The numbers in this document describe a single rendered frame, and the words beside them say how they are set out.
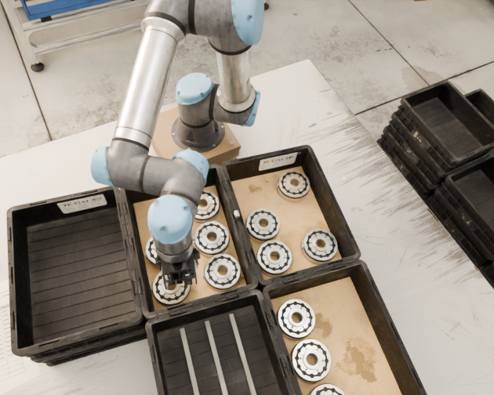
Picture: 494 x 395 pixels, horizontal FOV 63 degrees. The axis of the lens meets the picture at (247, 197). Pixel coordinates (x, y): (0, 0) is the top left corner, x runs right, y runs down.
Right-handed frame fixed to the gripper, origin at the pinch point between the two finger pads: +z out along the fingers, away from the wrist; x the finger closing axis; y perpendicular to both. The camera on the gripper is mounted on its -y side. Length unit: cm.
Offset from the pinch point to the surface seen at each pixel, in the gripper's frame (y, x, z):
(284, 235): -10.2, 32.0, 13.8
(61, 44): -187, -56, 83
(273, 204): -21.4, 31.2, 13.8
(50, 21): -187, -57, 66
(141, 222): -21.5, -9.8, 13.9
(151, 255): -9.5, -7.5, 11.0
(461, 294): 15, 88, 27
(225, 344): 17.5, 8.9, 14.1
